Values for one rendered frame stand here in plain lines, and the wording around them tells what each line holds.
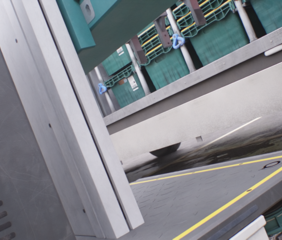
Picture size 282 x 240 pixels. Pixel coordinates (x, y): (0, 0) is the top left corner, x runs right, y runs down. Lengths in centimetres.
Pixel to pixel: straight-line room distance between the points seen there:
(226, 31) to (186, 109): 48
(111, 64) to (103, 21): 222
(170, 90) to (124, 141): 66
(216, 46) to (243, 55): 33
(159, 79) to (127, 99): 40
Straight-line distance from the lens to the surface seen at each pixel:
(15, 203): 47
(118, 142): 279
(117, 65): 284
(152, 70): 255
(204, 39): 222
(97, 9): 66
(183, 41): 226
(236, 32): 209
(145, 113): 248
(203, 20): 100
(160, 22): 111
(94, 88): 300
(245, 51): 187
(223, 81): 200
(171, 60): 241
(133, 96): 277
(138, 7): 68
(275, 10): 197
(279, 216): 71
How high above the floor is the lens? 47
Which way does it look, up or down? 1 degrees up
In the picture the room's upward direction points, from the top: 22 degrees counter-clockwise
